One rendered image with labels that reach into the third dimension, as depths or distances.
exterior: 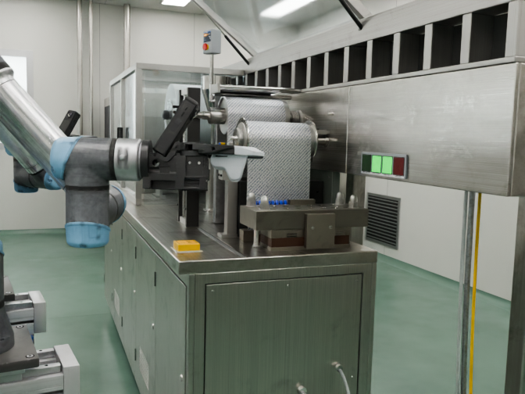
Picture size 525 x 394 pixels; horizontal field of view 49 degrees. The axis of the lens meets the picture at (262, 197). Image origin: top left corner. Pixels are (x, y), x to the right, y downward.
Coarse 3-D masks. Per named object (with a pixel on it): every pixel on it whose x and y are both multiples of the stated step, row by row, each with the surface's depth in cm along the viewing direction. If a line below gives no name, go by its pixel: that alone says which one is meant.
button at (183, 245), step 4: (184, 240) 183; (188, 240) 183; (192, 240) 183; (176, 244) 178; (180, 244) 176; (184, 244) 177; (188, 244) 177; (192, 244) 178; (196, 244) 178; (176, 248) 178; (180, 248) 176; (184, 248) 177; (188, 248) 177; (192, 248) 178; (196, 248) 178
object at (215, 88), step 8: (216, 88) 219; (224, 88) 224; (232, 88) 222; (240, 88) 223; (248, 88) 224; (256, 88) 225; (264, 88) 226; (272, 88) 227; (280, 88) 228; (288, 88) 230
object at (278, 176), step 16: (256, 160) 196; (272, 160) 198; (288, 160) 200; (304, 160) 202; (256, 176) 197; (272, 176) 199; (288, 176) 201; (304, 176) 203; (256, 192) 197; (272, 192) 199; (288, 192) 202; (304, 192) 204
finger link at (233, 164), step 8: (240, 152) 98; (248, 152) 99; (256, 152) 99; (216, 160) 99; (224, 160) 99; (232, 160) 99; (240, 160) 99; (224, 168) 99; (232, 168) 99; (240, 168) 99; (232, 176) 99; (240, 176) 99
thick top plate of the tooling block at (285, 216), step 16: (240, 208) 191; (256, 208) 185; (272, 208) 186; (288, 208) 187; (304, 208) 188; (320, 208) 189; (336, 208) 190; (256, 224) 177; (272, 224) 179; (288, 224) 181; (304, 224) 183; (336, 224) 187; (352, 224) 189
